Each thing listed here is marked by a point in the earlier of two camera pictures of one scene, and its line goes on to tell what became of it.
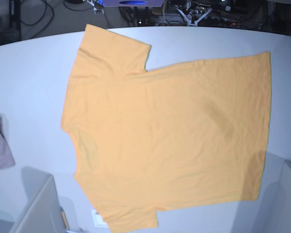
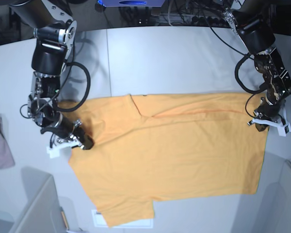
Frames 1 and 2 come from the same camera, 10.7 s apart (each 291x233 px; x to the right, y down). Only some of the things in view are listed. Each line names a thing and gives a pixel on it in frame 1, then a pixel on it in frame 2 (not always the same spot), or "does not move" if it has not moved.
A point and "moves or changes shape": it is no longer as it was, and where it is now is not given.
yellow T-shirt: [143, 141] moves or changes shape
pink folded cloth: [1, 156] does not move
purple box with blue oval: [134, 3] does not move
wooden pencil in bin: [64, 219] does not move
